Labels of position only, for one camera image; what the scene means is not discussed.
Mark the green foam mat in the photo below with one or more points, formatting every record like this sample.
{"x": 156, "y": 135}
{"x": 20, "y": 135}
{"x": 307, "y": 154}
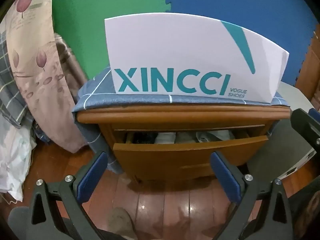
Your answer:
{"x": 82, "y": 17}

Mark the beige floral curtain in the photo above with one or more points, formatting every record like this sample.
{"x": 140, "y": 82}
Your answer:
{"x": 37, "y": 67}

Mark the grey box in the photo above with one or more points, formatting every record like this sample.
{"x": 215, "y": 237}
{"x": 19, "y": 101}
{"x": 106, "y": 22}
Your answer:
{"x": 280, "y": 150}

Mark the mauve curtain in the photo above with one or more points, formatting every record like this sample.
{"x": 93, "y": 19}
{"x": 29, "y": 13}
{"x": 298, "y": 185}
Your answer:
{"x": 67, "y": 60}

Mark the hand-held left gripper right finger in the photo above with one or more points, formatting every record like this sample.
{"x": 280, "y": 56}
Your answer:
{"x": 226, "y": 177}

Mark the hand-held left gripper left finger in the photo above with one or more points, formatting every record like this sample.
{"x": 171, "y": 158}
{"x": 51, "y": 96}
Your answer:
{"x": 91, "y": 177}

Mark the blue foam mat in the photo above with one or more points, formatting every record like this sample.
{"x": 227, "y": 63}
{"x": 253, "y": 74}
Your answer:
{"x": 250, "y": 2}

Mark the blue checked cloth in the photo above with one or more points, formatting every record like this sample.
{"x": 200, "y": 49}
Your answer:
{"x": 100, "y": 92}

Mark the wooden door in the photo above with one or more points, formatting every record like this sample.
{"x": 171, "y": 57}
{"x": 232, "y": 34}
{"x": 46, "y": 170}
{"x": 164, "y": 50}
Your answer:
{"x": 310, "y": 75}

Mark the white shoe box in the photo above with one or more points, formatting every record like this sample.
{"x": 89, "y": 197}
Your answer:
{"x": 175, "y": 50}

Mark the wooden nightstand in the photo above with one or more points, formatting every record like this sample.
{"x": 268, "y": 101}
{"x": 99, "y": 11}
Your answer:
{"x": 175, "y": 115}

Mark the pale patterned underwear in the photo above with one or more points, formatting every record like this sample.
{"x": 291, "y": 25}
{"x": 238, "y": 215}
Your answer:
{"x": 212, "y": 135}

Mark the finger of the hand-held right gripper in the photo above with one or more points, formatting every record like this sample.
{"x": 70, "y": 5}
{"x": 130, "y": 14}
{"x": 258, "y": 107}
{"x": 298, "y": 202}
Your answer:
{"x": 303, "y": 125}

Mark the white plastic bag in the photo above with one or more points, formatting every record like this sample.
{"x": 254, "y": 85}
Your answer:
{"x": 15, "y": 160}

